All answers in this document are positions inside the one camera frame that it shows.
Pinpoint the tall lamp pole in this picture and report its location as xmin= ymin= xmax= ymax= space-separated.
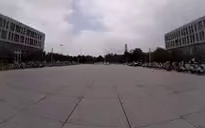
xmin=58 ymin=43 xmax=65 ymax=56

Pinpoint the long grey grid-window building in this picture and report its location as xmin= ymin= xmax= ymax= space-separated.
xmin=0 ymin=9 xmax=46 ymax=63

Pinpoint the row of parked scooters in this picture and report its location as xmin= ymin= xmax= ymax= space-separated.
xmin=126 ymin=57 xmax=205 ymax=76

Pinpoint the row of parked bicycles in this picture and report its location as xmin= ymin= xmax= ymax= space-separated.
xmin=0 ymin=59 xmax=79 ymax=72

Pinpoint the grey stone slab plaza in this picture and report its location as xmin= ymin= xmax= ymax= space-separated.
xmin=0 ymin=63 xmax=205 ymax=128

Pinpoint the pale grid-window building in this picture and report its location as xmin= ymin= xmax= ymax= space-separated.
xmin=164 ymin=11 xmax=205 ymax=58

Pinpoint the row of dark trees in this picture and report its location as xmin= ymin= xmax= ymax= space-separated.
xmin=23 ymin=47 xmax=191 ymax=65

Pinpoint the pale pole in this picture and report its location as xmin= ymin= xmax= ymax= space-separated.
xmin=148 ymin=47 xmax=152 ymax=65
xmin=50 ymin=47 xmax=54 ymax=65

